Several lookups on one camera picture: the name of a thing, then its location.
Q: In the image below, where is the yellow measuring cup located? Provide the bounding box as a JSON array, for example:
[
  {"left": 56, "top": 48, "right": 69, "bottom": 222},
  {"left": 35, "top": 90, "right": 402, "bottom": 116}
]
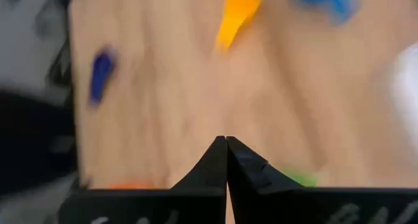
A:
[{"left": 215, "top": 0, "right": 265, "bottom": 54}]

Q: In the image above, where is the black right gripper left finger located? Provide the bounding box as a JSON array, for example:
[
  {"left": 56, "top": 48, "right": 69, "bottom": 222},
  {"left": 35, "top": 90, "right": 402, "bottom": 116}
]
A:
[{"left": 170, "top": 135, "right": 229, "bottom": 190}]

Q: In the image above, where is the orange measuring cup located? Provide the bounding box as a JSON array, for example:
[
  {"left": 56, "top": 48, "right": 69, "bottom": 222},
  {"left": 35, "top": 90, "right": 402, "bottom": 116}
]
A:
[{"left": 107, "top": 182, "right": 152, "bottom": 190}]

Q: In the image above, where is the green measuring cup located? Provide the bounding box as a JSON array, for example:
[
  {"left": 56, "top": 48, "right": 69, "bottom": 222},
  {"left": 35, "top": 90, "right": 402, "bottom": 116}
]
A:
[{"left": 283, "top": 169, "right": 319, "bottom": 188}]

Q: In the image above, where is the dark blue measuring cup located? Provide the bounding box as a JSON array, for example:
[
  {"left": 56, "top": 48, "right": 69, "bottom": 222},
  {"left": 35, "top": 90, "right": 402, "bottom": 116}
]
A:
[{"left": 88, "top": 47, "right": 118, "bottom": 108}]

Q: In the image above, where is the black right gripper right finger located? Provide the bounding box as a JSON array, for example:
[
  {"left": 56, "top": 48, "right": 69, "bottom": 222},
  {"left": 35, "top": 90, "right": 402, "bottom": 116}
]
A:
[{"left": 227, "top": 136, "right": 304, "bottom": 224}]

